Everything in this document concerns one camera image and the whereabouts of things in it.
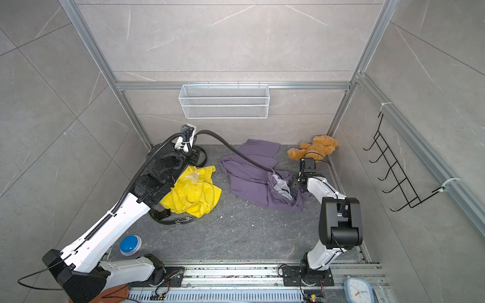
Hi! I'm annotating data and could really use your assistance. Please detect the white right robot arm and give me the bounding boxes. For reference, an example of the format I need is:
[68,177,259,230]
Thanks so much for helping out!
[296,158,364,271]

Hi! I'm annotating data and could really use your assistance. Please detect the yellow trousers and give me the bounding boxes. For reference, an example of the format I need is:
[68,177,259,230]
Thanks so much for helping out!
[160,165,222,218]

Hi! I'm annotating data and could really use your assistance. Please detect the metal base rail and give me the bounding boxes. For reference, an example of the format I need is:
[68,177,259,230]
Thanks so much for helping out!
[127,260,396,302]

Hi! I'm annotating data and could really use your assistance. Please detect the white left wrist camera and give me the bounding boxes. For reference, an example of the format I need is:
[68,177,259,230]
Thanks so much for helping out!
[174,124,197,155]

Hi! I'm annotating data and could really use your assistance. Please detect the white wire mesh basket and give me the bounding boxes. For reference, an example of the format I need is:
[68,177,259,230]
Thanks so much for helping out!
[179,83,270,119]

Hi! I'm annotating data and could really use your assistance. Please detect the purple garment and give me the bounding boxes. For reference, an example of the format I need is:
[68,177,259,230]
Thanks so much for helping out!
[219,139,311,213]

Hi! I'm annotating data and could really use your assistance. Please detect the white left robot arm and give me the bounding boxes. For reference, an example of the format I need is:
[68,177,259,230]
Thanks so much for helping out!
[42,124,199,302]

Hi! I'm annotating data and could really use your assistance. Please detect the white analog clock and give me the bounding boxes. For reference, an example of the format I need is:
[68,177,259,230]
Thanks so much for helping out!
[344,277,375,303]

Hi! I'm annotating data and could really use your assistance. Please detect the black wire hook rack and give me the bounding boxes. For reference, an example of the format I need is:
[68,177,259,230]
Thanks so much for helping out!
[363,112,446,213]

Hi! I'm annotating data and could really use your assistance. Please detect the blue white round button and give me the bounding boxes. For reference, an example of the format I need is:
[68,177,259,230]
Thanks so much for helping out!
[119,235,142,256]

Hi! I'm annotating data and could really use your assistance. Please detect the brown leather object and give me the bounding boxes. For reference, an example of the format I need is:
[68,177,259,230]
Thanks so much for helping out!
[90,284,129,303]

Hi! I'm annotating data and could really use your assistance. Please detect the brown teddy bear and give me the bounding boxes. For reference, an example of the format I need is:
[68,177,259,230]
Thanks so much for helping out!
[287,135,338,160]

